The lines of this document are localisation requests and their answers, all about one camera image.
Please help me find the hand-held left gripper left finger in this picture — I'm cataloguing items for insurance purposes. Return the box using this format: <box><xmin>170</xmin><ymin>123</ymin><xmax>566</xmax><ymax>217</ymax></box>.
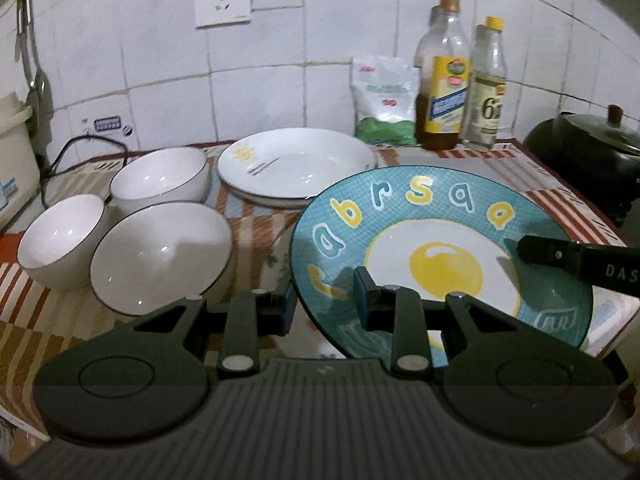
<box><xmin>131</xmin><ymin>280</ymin><xmax>297</xmax><ymax>376</ymax></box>

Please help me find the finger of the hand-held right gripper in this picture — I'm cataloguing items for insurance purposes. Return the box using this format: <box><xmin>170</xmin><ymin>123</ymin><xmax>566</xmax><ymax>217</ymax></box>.
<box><xmin>515</xmin><ymin>234</ymin><xmax>583</xmax><ymax>281</ymax></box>

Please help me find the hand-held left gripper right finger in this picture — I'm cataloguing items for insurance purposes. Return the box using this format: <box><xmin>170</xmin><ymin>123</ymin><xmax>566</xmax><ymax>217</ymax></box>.
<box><xmin>352</xmin><ymin>266</ymin><xmax>523</xmax><ymax>378</ymax></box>

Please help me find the blue plate with egg print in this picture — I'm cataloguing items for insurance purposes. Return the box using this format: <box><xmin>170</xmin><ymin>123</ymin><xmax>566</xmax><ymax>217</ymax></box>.
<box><xmin>289</xmin><ymin>165</ymin><xmax>596</xmax><ymax>361</ymax></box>

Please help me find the white bowl with dark rim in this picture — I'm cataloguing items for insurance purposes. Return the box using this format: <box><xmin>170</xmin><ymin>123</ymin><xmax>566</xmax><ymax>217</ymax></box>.
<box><xmin>89</xmin><ymin>201</ymin><xmax>235</xmax><ymax>317</ymax></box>
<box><xmin>109</xmin><ymin>146</ymin><xmax>210</xmax><ymax>211</ymax></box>

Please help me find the small white bowl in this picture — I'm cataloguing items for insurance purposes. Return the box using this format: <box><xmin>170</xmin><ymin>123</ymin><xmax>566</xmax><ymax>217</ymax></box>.
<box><xmin>16</xmin><ymin>193</ymin><xmax>111</xmax><ymax>292</ymax></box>

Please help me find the striped tablecloth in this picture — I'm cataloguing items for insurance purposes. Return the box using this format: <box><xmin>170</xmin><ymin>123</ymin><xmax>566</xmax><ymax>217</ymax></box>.
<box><xmin>0</xmin><ymin>139</ymin><xmax>628</xmax><ymax>443</ymax></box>

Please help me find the black cooking pot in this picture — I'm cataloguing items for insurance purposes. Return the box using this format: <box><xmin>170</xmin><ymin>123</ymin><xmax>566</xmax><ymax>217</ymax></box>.
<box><xmin>522</xmin><ymin>110</ymin><xmax>640</xmax><ymax>228</ymax></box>

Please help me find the glass pot lid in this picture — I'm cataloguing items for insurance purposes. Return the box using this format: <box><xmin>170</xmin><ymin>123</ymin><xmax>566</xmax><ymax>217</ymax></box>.
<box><xmin>560</xmin><ymin>104</ymin><xmax>640</xmax><ymax>157</ymax></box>

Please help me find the white plate with sun print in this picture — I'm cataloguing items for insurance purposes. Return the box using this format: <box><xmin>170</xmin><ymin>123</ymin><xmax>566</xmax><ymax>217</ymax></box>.
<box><xmin>216</xmin><ymin>128</ymin><xmax>379</xmax><ymax>201</ymax></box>

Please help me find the clear bottle with yellow cap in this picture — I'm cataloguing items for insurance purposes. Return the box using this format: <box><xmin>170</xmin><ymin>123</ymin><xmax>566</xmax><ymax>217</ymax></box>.
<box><xmin>462</xmin><ymin>16</ymin><xmax>508</xmax><ymax>152</ymax></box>

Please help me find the oil bottle with yellow label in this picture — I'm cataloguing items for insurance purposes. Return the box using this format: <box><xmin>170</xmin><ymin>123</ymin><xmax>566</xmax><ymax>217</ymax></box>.
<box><xmin>414</xmin><ymin>0</ymin><xmax>473</xmax><ymax>151</ymax></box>

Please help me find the white and green salt bag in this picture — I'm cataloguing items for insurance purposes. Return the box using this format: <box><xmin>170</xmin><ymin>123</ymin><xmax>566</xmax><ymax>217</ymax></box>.
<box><xmin>351</xmin><ymin>56</ymin><xmax>420</xmax><ymax>143</ymax></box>

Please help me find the white rice cooker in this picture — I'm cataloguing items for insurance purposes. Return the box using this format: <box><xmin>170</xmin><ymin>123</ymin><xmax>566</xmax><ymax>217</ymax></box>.
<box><xmin>0</xmin><ymin>92</ymin><xmax>41</xmax><ymax>233</ymax></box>

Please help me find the hanging metal ladle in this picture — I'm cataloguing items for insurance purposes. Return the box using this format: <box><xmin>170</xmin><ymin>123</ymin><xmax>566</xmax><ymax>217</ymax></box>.
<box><xmin>12</xmin><ymin>0</ymin><xmax>52</xmax><ymax>111</ymax></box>

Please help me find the small blue wall sticker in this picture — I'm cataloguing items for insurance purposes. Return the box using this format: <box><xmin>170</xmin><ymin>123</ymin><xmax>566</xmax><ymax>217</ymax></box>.
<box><xmin>80</xmin><ymin>116</ymin><xmax>134</xmax><ymax>137</ymax></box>

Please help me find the black power cable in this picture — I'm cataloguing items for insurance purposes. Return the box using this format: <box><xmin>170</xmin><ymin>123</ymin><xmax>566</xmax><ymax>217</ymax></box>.
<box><xmin>40</xmin><ymin>132</ymin><xmax>132</xmax><ymax>208</ymax></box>

